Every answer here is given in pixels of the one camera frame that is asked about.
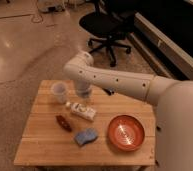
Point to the white bottle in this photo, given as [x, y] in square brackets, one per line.
[81, 110]

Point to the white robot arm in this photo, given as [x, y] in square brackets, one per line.
[172, 100]

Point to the black and white box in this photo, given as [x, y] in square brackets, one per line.
[109, 92]

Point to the translucent plastic cup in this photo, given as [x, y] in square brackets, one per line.
[59, 90]

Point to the wooden table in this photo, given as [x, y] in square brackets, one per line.
[45, 143]

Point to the blue sponge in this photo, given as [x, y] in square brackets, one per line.
[86, 136]

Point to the dark red small object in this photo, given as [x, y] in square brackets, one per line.
[63, 123]

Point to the red-orange bowl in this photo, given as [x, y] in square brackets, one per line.
[126, 133]

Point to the black office chair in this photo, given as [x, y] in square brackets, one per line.
[111, 20]

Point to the equipment on floor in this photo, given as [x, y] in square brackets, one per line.
[47, 6]

